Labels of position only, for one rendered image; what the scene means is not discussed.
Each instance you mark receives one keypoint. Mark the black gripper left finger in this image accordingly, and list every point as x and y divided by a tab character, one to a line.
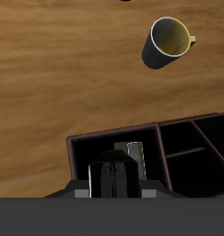
79	188

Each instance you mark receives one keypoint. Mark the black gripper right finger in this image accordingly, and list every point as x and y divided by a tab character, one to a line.
150	188

